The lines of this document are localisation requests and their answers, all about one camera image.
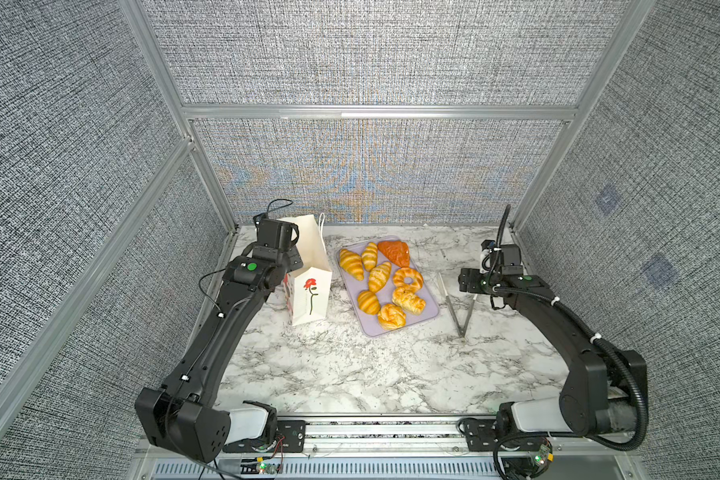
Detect orange triangular pastry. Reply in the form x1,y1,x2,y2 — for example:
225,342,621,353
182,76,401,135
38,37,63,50
378,240,410,268

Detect white steel food tongs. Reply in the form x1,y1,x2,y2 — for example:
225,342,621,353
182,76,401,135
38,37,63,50
436,271,478,339

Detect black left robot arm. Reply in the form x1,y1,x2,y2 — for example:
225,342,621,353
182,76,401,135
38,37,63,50
135,215,303,463

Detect striped croissant far left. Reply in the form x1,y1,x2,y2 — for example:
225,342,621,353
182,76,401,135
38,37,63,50
339,249,365,281

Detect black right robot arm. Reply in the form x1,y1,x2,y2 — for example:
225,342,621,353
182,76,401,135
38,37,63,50
458,240,649,451

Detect black corrugated cable conduit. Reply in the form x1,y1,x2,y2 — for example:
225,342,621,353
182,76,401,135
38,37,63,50
494,203,650,452

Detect braided loaf pastry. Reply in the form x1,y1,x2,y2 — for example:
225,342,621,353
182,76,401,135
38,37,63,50
392,286,426,315

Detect golden croissant middle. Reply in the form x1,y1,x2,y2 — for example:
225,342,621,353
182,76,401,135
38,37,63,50
368,261,392,293

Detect ring shaped braided bread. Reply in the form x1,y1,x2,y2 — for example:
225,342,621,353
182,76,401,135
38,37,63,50
393,267,424,292

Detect flaky knot pastry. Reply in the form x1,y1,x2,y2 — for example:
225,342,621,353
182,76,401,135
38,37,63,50
377,303,407,331

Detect lilac plastic tray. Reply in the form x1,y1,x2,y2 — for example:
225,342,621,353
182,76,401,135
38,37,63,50
336,237,440,337

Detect striped croissant near left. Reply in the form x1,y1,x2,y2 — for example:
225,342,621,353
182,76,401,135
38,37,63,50
357,290,381,315

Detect striped croissant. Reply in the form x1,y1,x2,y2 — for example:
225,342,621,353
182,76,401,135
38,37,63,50
339,249,365,281
357,290,381,315

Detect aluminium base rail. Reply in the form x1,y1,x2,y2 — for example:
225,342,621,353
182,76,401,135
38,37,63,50
131,413,643,480

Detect small golden bread roll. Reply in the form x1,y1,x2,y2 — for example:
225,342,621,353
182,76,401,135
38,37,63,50
361,242,379,272

